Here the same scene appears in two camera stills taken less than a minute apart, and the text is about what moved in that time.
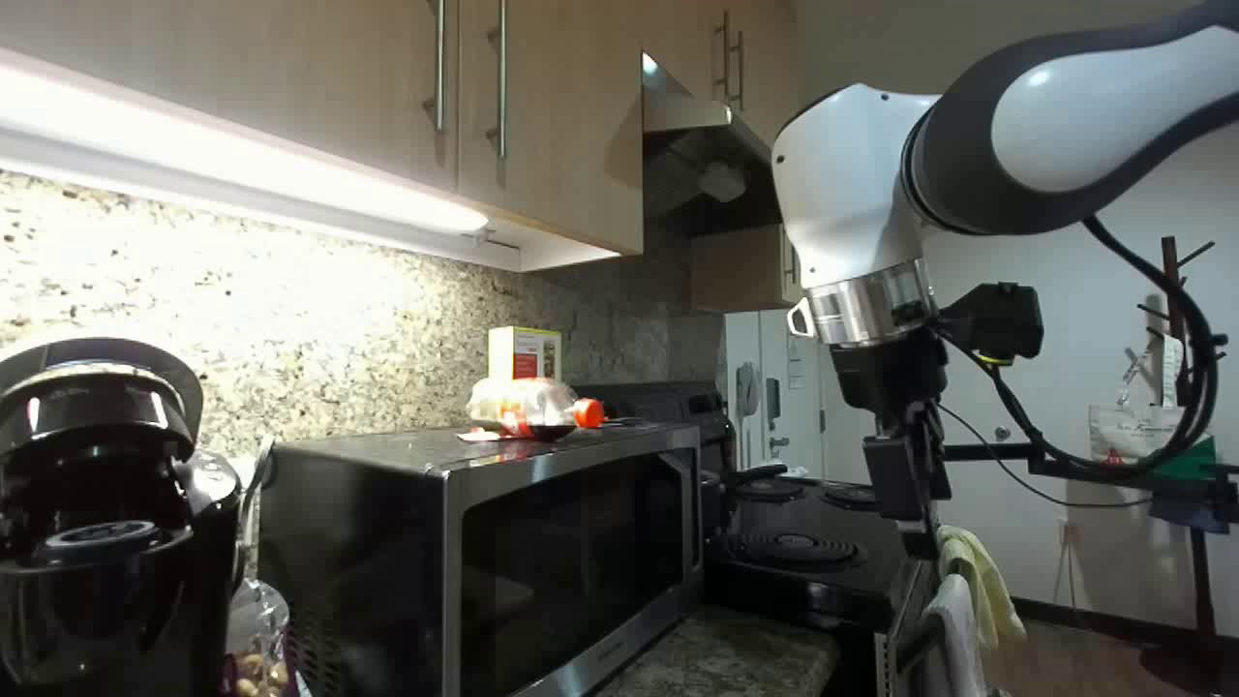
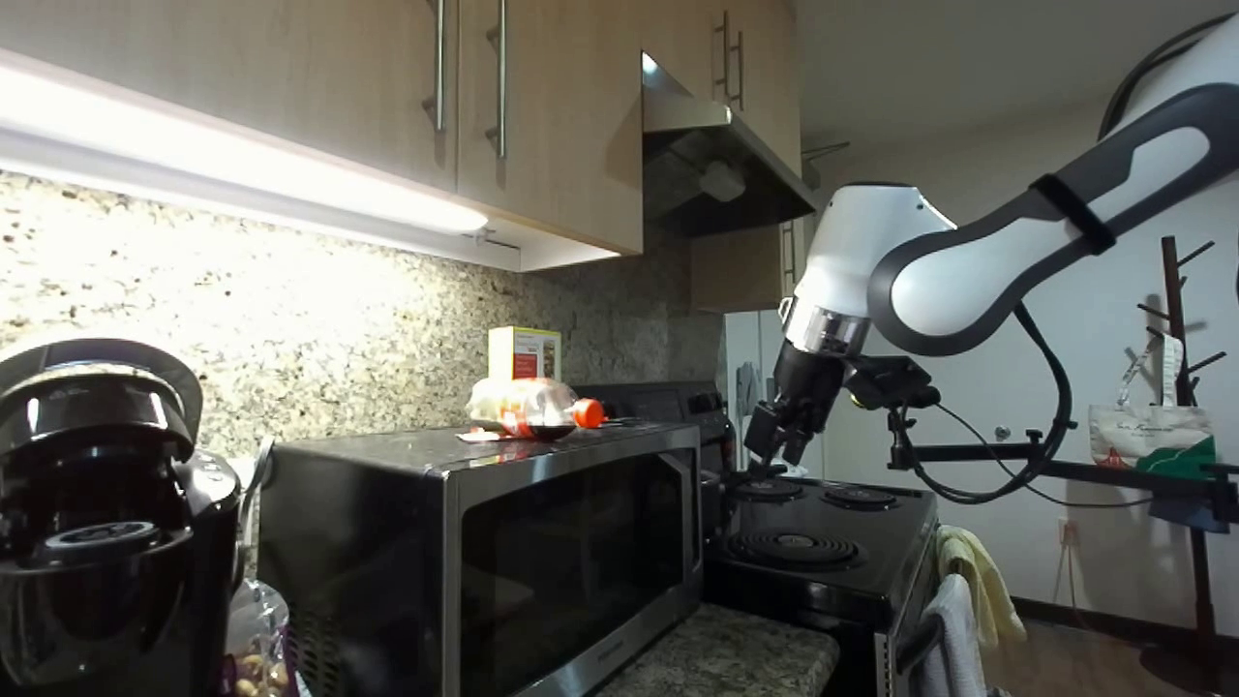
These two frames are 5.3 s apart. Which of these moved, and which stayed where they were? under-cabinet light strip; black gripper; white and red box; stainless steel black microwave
Moved: black gripper
Stayed: stainless steel black microwave; white and red box; under-cabinet light strip
